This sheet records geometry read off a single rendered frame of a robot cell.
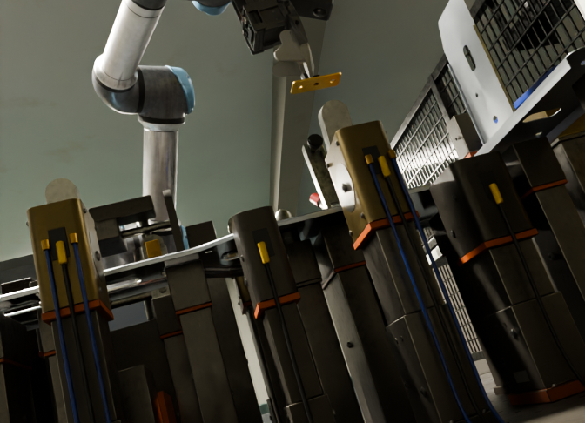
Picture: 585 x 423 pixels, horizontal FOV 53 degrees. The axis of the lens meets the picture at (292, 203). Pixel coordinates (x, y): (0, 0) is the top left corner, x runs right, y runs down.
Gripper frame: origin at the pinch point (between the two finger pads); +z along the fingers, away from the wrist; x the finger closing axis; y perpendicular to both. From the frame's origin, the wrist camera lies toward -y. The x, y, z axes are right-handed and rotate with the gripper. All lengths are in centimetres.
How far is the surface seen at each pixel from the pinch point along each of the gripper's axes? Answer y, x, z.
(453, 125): -28.3, -15.2, 11.6
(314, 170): 1.9, -14.3, 11.3
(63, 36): 42, -182, -160
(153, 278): 35.0, -2.2, 23.6
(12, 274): 60, -30, 6
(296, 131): -86, -292, -119
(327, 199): 2.3, -13.3, 17.8
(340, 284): 11.6, 5.6, 35.3
